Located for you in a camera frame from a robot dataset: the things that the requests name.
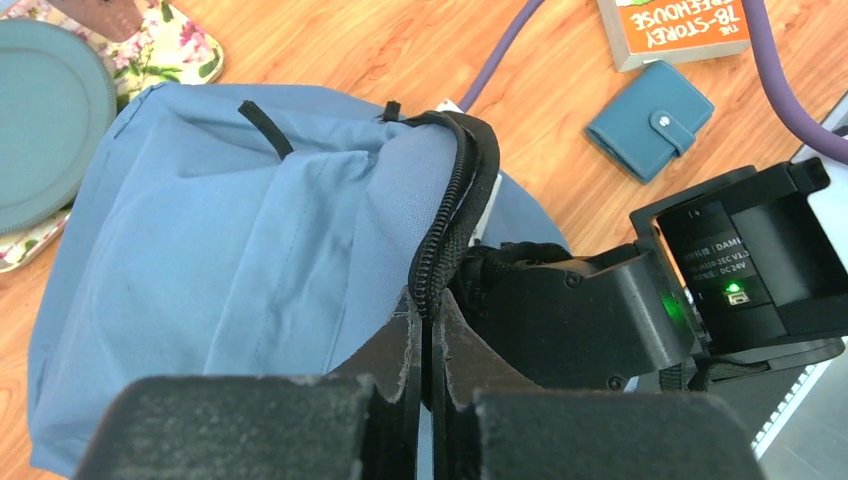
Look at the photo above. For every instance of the floral serving tray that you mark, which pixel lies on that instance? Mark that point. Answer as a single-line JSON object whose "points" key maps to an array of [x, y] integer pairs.
{"points": [[168, 48]]}

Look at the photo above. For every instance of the small teal wallet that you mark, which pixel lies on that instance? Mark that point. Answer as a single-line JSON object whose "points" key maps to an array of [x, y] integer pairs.
{"points": [[651, 122]]}

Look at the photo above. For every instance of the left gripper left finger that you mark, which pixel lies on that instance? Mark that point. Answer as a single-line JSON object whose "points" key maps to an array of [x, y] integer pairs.
{"points": [[360, 421]]}

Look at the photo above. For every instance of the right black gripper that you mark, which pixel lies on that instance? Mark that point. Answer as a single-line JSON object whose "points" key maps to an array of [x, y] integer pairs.
{"points": [[569, 322]]}

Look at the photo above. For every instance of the blue-grey fabric backpack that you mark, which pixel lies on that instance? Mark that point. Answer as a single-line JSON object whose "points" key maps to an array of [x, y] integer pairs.
{"points": [[239, 230]]}

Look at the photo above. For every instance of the orange treehouse paperback book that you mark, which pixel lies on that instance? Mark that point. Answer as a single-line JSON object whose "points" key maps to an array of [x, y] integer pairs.
{"points": [[674, 31]]}

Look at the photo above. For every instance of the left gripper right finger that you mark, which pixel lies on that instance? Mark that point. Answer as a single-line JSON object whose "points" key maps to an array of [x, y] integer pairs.
{"points": [[491, 422]]}

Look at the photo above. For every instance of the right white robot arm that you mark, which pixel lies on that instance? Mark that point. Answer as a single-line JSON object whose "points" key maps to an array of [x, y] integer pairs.
{"points": [[731, 278]]}

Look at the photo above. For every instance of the green ceramic plate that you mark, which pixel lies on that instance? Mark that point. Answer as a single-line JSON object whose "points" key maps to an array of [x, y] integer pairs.
{"points": [[57, 102]]}

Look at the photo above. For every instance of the pink patterned mug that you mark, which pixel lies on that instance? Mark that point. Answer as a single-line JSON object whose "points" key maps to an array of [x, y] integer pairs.
{"points": [[116, 20]]}

